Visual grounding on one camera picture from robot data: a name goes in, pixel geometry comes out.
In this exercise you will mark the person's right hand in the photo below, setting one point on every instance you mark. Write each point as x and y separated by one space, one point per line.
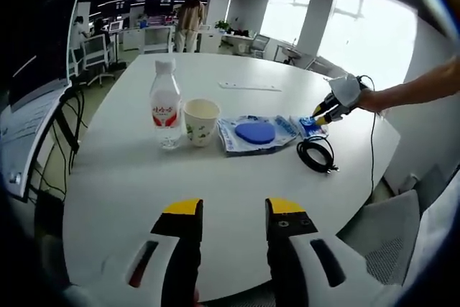
372 100

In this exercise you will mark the blue round pad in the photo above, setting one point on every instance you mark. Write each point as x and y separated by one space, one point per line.
255 133

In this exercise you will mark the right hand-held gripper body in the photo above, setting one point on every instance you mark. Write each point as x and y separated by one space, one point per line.
345 88

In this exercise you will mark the white table cover plate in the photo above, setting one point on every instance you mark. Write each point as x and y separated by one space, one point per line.
249 86

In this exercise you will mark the blue floral tissue packet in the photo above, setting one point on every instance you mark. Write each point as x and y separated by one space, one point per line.
309 129

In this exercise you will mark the clear printed plastic bag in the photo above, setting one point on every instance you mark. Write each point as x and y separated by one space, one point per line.
228 132

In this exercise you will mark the clear plastic water bottle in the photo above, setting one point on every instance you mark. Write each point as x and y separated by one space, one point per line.
164 113

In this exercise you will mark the black tripod stand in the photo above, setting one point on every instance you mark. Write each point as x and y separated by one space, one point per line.
68 125

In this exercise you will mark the person's white shirt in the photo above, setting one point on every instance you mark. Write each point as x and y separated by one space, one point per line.
438 242

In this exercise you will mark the white paper cup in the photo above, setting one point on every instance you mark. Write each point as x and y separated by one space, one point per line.
201 127

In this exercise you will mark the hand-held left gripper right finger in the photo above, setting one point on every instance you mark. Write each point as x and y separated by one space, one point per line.
287 256

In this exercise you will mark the white table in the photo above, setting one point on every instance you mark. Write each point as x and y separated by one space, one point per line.
215 184

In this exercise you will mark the white office chair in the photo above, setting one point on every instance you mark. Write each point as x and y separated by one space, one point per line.
95 53
289 53
260 44
156 37

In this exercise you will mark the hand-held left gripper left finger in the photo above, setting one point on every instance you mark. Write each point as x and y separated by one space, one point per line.
183 256

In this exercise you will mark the green potted plant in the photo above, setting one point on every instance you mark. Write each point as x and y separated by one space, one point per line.
223 26

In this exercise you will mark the grey mesh office chair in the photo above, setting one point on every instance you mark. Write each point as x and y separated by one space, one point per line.
388 220

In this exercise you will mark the white laptop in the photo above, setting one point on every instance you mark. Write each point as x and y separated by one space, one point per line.
39 51

